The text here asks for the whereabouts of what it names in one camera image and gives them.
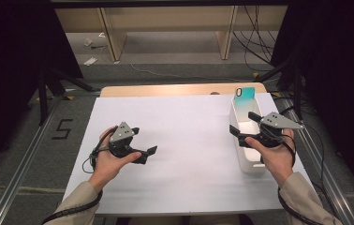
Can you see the white plastic bin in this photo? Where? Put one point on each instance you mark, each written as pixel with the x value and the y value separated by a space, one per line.
pixel 250 161

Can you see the black tripod stand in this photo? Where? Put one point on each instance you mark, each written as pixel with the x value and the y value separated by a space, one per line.
pixel 43 97

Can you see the aluminium floor rail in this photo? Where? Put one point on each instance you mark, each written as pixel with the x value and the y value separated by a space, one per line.
pixel 25 162
pixel 331 184

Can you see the person's left hand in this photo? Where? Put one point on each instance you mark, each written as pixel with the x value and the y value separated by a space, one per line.
pixel 108 167

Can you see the dark round table grommet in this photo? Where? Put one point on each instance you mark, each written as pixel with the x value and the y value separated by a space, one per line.
pixel 214 93

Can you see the iridescent phone case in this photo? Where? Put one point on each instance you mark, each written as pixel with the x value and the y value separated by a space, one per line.
pixel 247 95

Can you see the black metal stand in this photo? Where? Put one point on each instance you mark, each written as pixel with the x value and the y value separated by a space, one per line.
pixel 296 84

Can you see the dark curtain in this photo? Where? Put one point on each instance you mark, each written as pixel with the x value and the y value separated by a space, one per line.
pixel 337 62
pixel 9 62

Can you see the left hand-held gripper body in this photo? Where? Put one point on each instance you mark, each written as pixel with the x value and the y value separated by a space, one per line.
pixel 122 133

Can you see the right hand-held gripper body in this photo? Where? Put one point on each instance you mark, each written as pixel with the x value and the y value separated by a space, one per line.
pixel 278 122

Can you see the white board sheet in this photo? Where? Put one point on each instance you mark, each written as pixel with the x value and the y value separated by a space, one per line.
pixel 181 131

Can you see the light wooden desk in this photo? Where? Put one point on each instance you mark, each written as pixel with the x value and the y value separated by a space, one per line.
pixel 165 17

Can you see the small white paper scrap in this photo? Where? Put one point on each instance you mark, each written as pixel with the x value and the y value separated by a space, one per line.
pixel 87 42

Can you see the person's right hand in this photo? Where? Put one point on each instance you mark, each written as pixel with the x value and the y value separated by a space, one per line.
pixel 278 159

